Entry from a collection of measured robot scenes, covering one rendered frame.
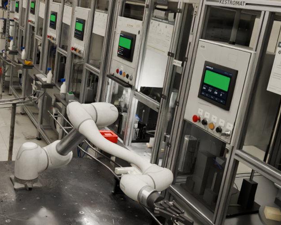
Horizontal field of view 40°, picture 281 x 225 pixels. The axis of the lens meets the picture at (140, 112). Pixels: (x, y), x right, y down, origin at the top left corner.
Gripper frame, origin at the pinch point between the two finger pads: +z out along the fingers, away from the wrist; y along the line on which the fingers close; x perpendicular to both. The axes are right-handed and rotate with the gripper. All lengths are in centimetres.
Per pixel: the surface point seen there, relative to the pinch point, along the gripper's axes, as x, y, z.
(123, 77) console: 26, -70, -129
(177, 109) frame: 26, -52, -57
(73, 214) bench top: -39, 3, -79
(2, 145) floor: -113, -68, -349
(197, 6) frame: 85, -56, -56
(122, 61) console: 37, -73, -135
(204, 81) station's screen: 49, -44, -34
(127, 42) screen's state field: 53, -70, -127
